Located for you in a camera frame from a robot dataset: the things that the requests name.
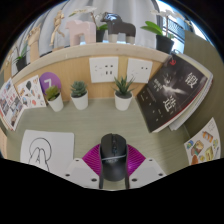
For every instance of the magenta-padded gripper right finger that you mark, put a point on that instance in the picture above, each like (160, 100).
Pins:
(146, 171)

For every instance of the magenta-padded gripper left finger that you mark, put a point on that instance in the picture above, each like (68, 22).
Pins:
(81, 171)

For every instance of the black computer mouse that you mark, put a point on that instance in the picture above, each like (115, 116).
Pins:
(113, 156)

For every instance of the white printed mouse pad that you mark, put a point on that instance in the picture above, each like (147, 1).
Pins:
(60, 146)

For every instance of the colourful picture card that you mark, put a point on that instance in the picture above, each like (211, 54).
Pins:
(203, 146)

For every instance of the small succulent in white pot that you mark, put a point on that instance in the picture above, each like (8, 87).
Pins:
(56, 103)
(80, 100)
(123, 101)

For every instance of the black-covered book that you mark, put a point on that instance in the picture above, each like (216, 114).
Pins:
(173, 93)

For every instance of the white picture sticker sheet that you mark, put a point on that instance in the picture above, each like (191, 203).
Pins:
(31, 93)

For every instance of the round purple number sign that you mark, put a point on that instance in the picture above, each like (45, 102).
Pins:
(49, 79)

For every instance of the red and white magazine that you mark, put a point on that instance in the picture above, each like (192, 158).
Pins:
(11, 103)

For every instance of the light wooden desk ledge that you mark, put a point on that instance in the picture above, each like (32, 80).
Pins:
(73, 66)

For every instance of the pink wooden horse figure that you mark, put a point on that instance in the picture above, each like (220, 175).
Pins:
(81, 31)

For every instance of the dark wooden horse figure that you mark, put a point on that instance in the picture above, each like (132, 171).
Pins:
(120, 26)

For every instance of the grey curtain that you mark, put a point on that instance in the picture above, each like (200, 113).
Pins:
(133, 13)

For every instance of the white wall socket plate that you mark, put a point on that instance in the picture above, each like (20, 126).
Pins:
(104, 70)
(140, 70)

